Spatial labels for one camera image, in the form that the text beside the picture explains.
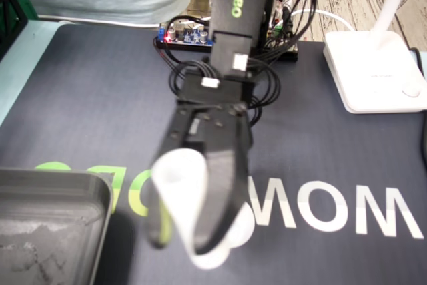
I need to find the white lamp power cable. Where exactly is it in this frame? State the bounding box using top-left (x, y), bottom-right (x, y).
top-left (290, 9), bottom-right (354, 34)

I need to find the thin white cable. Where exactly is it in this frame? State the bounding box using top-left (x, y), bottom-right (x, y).
top-left (36, 13), bottom-right (164, 29)

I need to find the blue power converter board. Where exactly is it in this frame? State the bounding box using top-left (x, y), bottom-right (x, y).
top-left (156, 21), bottom-right (214, 53)

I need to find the white desk lamp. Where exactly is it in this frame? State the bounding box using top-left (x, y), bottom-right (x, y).
top-left (322, 0), bottom-right (427, 115)

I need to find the grey metal tray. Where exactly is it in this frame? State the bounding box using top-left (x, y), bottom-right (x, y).
top-left (0, 168), bottom-right (114, 285)

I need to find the dark grey WOWROBO mat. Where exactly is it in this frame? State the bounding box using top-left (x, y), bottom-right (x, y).
top-left (0, 23), bottom-right (427, 285)

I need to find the black metal frame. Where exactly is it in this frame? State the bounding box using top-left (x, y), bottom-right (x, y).
top-left (0, 0), bottom-right (29, 61)

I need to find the controller board with green terminal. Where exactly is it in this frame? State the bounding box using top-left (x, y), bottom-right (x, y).
top-left (265, 0), bottom-right (298, 55)

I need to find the green plastic object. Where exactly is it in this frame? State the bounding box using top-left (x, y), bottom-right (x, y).
top-left (12, 0), bottom-right (38, 22)

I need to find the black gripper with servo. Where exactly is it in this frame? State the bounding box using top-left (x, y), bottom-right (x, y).
top-left (146, 99), bottom-right (252, 256)

